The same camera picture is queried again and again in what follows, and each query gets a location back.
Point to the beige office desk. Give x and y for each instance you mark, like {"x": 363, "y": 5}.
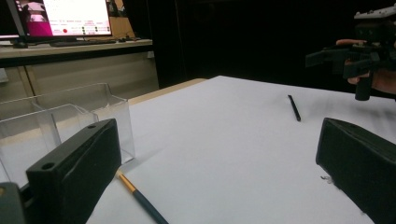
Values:
{"x": 87, "y": 71}

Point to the white wall socket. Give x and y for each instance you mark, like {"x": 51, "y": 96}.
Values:
{"x": 151, "y": 54}

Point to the blue pencil with gold band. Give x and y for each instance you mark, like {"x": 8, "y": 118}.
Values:
{"x": 146, "y": 203}

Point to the black computer mouse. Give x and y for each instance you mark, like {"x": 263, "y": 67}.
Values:
{"x": 20, "y": 45}

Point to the black pen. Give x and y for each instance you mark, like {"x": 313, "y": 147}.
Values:
{"x": 294, "y": 108}

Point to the dark computer monitor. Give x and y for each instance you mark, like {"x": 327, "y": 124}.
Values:
{"x": 7, "y": 18}

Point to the brown cardboard box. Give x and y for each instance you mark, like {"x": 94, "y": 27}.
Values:
{"x": 122, "y": 26}

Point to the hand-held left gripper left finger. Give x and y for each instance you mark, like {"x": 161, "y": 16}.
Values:
{"x": 74, "y": 174}

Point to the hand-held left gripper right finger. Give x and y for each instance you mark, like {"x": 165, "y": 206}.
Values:
{"x": 358, "y": 161}

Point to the clear acrylic divided container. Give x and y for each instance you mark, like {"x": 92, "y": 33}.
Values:
{"x": 120, "y": 130}

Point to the lit computer monitor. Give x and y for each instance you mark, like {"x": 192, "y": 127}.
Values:
{"x": 77, "y": 15}

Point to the black keyboard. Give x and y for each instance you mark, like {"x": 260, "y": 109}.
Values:
{"x": 82, "y": 42}

